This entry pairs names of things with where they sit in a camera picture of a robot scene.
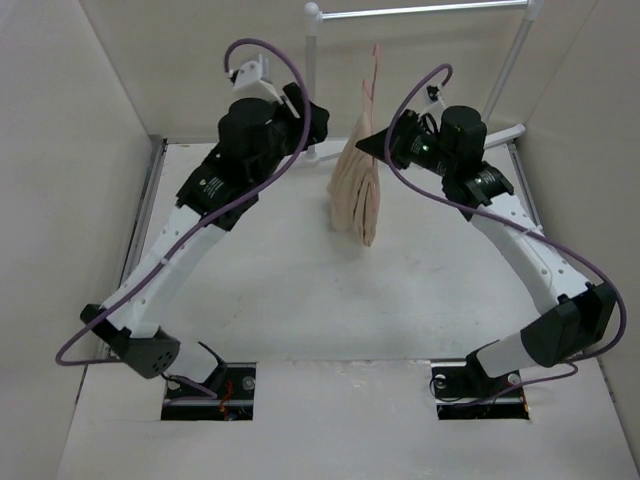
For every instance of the beige trousers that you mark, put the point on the beige trousers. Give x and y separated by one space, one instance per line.
354 188

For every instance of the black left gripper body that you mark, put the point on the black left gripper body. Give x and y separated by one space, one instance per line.
287 129

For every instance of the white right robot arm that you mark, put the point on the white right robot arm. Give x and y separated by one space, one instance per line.
573 311

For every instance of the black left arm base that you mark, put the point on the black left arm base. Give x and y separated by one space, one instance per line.
226 395

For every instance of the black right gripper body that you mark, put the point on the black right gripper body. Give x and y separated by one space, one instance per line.
413 143

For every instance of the pink wire hanger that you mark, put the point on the pink wire hanger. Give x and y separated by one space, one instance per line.
369 87

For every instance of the white clothes rack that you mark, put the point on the white clothes rack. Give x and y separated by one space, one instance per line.
480 39

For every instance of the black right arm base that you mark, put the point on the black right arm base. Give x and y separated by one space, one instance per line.
463 391

